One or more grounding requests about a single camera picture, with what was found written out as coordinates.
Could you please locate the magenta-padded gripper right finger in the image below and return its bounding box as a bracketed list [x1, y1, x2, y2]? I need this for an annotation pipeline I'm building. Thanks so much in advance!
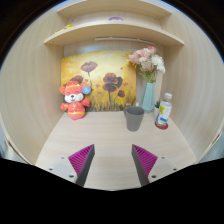
[130, 144, 178, 187]

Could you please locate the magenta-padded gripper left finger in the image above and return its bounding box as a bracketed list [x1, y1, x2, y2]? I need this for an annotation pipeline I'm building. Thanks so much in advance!
[48, 143, 96, 187]

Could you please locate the clear plastic drink bottle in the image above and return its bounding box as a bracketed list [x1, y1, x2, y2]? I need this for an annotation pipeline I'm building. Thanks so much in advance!
[155, 92, 174, 127]

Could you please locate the flat round red coaster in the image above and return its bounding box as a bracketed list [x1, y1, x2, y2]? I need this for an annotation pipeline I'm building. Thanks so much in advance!
[154, 120, 169, 131]

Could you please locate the grey mug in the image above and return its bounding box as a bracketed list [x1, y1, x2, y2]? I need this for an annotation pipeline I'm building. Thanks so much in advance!
[123, 105, 145, 132]

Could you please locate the small potted green plant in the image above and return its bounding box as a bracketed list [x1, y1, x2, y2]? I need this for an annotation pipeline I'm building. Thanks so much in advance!
[153, 99, 162, 116]

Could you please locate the red plush toy figure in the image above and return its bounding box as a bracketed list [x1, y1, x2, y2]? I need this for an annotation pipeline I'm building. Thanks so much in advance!
[59, 80, 93, 121]

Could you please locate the pale teal vase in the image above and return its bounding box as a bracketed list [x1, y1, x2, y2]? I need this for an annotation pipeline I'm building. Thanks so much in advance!
[138, 81, 157, 115]

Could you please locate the pink and white flower bouquet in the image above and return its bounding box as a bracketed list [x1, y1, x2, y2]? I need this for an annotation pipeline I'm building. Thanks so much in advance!
[128, 45, 166, 84]

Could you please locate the yellow poppy flower painting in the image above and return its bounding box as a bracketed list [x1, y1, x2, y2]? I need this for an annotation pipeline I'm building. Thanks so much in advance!
[60, 50, 138, 113]

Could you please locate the yellow flat item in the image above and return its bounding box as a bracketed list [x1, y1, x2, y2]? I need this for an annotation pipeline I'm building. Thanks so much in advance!
[54, 23, 75, 35]

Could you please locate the light wood shelf board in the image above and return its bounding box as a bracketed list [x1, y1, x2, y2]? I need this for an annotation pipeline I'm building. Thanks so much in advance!
[43, 20, 185, 47]

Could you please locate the purple flat item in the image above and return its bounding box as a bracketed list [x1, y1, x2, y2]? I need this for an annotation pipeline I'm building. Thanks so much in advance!
[107, 16, 125, 22]

